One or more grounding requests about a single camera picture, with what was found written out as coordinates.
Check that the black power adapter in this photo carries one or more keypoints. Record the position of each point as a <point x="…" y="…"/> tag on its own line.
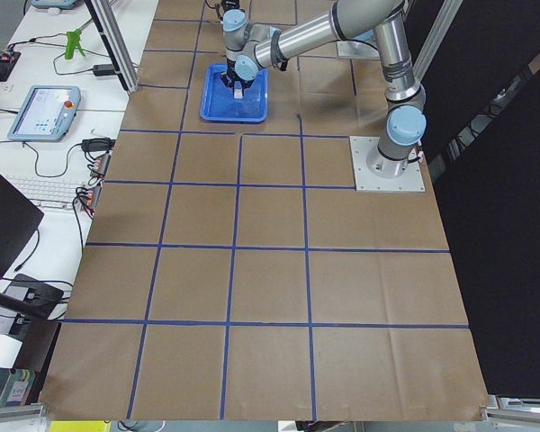
<point x="97" y="144"/>

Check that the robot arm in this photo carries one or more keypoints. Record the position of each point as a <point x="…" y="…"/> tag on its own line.
<point x="358" y="28"/>

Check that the brown paper table cover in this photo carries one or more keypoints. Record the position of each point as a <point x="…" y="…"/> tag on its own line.
<point x="234" y="272"/>

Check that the green handled reach grabber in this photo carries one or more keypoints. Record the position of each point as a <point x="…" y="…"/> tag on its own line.
<point x="74" y="42"/>

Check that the teach pendant tablet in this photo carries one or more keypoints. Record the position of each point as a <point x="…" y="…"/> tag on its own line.
<point x="46" y="114"/>

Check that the black power brick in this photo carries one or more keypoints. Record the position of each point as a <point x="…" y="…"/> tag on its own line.
<point x="103" y="70"/>

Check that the black monitor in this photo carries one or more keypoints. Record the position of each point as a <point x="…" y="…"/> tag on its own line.
<point x="19" y="218"/>

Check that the aluminium frame post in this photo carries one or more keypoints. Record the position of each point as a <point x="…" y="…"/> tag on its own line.
<point x="106" y="24"/>

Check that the blue plastic tray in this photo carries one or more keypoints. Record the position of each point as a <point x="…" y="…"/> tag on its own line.
<point x="224" y="104"/>

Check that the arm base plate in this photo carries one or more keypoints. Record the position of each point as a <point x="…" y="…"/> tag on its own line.
<point x="376" y="174"/>
<point x="347" y="49"/>

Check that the white keyboard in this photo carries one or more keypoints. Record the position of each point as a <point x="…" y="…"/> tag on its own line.
<point x="49" y="194"/>

